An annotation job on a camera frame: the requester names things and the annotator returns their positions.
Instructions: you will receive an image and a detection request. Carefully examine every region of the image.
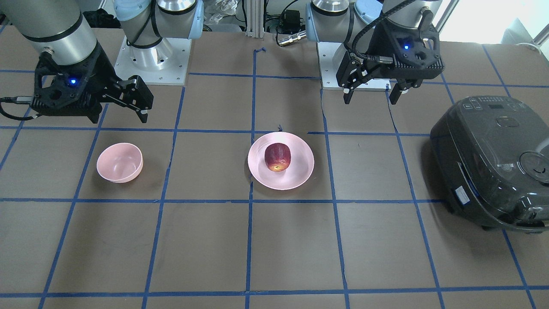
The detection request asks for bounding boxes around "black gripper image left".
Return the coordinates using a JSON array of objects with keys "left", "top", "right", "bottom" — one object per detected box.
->
[{"left": 31, "top": 43, "right": 154, "bottom": 123}]

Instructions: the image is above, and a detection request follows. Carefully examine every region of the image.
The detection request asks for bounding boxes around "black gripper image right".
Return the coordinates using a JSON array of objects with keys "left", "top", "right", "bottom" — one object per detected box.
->
[{"left": 336, "top": 20, "right": 445, "bottom": 104}]

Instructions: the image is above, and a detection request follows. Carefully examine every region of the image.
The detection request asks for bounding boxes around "red apple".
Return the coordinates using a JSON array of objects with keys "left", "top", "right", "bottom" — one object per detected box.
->
[{"left": 264, "top": 143, "right": 292, "bottom": 172}]

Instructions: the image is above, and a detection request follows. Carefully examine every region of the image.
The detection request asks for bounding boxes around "pink bowl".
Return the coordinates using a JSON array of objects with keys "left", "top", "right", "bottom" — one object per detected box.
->
[{"left": 96, "top": 142, "right": 144, "bottom": 183}]

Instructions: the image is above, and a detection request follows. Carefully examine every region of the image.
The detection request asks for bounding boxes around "pink plate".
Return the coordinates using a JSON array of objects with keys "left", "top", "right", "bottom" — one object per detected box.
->
[{"left": 247, "top": 132, "right": 314, "bottom": 190}]

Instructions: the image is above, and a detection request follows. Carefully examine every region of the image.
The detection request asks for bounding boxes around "silver metal connector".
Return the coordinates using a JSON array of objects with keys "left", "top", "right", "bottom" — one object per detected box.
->
[{"left": 277, "top": 30, "right": 307, "bottom": 47}]

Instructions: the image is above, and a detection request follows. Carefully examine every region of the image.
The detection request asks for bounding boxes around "black power adapter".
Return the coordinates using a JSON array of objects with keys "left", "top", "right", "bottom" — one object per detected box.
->
[{"left": 280, "top": 10, "right": 301, "bottom": 31}]

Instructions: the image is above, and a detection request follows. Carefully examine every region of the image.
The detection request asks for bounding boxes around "black rice cooker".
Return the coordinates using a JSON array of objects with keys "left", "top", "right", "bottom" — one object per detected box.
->
[{"left": 430, "top": 96, "right": 549, "bottom": 233}]

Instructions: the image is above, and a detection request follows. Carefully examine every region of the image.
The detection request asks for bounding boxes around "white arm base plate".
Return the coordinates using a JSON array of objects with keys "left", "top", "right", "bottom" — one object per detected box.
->
[
  {"left": 317, "top": 42, "right": 392, "bottom": 91},
  {"left": 114, "top": 38, "right": 193, "bottom": 86}
]

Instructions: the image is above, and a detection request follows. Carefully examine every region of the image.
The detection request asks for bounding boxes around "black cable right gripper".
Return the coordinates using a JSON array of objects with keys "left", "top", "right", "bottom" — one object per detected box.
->
[{"left": 0, "top": 97, "right": 43, "bottom": 121}]

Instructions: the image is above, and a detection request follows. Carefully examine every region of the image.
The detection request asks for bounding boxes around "aluminium frame post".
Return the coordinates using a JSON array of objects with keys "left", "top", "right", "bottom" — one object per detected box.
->
[{"left": 244, "top": 0, "right": 265, "bottom": 39}]

